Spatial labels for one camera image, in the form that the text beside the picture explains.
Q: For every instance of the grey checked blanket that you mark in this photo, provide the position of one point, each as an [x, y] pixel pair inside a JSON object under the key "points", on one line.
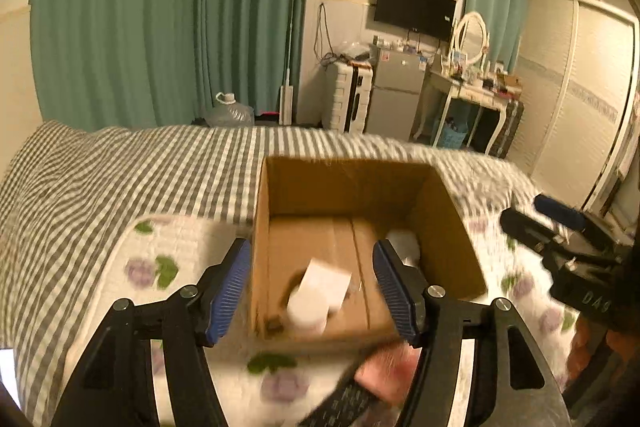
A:
{"points": [[125, 177]]}

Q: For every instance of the black wall television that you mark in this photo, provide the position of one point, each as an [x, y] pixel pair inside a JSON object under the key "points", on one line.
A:
{"points": [[415, 7]]}

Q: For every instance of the wide green curtain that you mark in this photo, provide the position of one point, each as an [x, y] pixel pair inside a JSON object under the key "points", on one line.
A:
{"points": [[150, 17]]}

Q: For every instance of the white oval mirror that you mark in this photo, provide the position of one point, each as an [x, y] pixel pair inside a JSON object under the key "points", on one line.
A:
{"points": [[471, 38]]}

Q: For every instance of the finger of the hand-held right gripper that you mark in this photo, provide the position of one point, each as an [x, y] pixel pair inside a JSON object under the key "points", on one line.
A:
{"points": [[557, 211], [525, 227]]}

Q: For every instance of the clear large water jug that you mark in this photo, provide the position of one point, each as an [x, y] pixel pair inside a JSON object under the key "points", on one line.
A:
{"points": [[229, 112]]}

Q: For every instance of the white dressing table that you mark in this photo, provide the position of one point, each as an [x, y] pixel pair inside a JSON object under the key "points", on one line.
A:
{"points": [[462, 94]]}

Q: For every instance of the narrow green curtain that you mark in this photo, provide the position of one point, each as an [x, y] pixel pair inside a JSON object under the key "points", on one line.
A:
{"points": [[492, 7]]}

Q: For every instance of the brown cardboard box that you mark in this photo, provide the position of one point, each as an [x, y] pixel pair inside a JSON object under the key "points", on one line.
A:
{"points": [[360, 217]]}

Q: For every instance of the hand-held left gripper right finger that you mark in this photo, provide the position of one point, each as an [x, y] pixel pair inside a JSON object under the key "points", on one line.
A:
{"points": [[395, 294]]}

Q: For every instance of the white ribbed suitcase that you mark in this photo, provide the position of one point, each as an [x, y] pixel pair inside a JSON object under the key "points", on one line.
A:
{"points": [[345, 97]]}

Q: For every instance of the person's right hand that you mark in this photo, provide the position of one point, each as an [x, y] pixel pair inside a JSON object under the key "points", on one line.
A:
{"points": [[587, 347]]}

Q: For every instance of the white floral quilt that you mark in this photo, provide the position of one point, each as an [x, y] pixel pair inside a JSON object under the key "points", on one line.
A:
{"points": [[160, 267]]}

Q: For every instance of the white sliding wardrobe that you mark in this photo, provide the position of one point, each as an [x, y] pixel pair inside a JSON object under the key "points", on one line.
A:
{"points": [[575, 97]]}

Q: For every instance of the silver small fridge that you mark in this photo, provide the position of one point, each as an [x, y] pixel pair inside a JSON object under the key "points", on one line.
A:
{"points": [[395, 92]]}

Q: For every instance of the blue basket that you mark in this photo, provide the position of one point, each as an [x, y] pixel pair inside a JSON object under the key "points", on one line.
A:
{"points": [[454, 134]]}

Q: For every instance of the white round object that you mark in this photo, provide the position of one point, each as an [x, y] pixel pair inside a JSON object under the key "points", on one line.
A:
{"points": [[406, 246]]}

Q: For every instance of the pink and black object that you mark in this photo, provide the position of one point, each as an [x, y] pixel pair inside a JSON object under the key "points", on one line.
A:
{"points": [[372, 379]]}

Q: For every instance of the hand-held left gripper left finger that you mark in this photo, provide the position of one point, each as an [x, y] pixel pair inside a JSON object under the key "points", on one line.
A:
{"points": [[229, 294]]}

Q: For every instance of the dark suitcase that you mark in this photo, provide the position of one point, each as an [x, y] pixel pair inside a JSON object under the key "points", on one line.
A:
{"points": [[507, 129]]}

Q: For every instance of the white mop pole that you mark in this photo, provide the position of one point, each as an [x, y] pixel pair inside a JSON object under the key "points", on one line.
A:
{"points": [[287, 57]]}

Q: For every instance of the white plastic bottle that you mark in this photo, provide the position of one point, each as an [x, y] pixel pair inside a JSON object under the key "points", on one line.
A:
{"points": [[307, 304]]}

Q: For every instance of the white sheet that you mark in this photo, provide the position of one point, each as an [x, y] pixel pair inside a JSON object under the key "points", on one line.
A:
{"points": [[9, 377]]}

